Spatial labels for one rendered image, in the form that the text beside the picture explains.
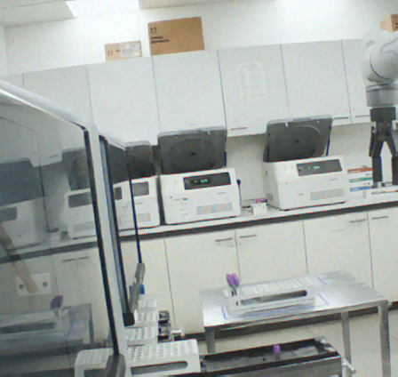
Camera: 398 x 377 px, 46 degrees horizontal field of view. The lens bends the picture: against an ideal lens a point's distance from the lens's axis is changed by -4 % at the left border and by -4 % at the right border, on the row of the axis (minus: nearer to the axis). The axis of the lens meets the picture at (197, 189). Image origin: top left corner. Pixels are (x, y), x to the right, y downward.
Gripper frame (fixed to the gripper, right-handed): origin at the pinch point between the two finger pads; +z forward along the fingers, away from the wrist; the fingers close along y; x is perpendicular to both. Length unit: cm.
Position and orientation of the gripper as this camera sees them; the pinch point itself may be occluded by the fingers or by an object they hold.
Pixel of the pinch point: (386, 179)
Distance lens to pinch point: 142.1
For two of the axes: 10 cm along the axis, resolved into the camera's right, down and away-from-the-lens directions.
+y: -0.4, -0.7, 10.0
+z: 0.8, 9.9, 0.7
